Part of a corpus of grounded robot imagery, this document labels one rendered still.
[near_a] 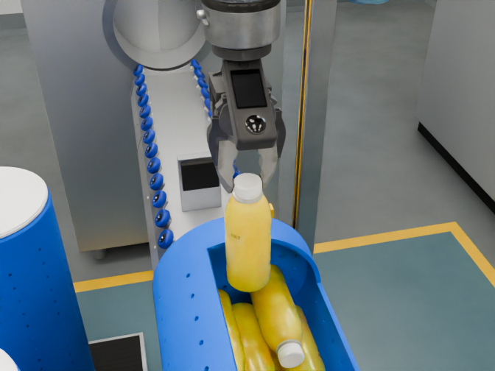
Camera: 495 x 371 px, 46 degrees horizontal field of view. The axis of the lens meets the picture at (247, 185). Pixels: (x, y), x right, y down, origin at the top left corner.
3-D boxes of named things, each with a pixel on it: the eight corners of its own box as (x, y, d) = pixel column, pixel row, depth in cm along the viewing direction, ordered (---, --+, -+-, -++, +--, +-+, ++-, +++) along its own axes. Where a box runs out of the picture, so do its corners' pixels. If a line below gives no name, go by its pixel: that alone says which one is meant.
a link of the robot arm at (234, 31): (290, 9, 63) (202, 17, 61) (289, 51, 66) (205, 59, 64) (269, -16, 70) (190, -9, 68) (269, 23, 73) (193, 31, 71)
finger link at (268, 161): (274, 163, 84) (264, 109, 78) (285, 187, 79) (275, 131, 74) (253, 169, 84) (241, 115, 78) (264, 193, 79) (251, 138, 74)
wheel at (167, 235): (173, 227, 131) (166, 224, 130) (175, 240, 128) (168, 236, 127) (162, 240, 133) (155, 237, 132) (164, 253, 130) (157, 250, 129)
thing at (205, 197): (219, 201, 147) (218, 149, 138) (222, 210, 144) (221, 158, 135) (180, 206, 145) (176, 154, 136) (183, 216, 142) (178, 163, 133)
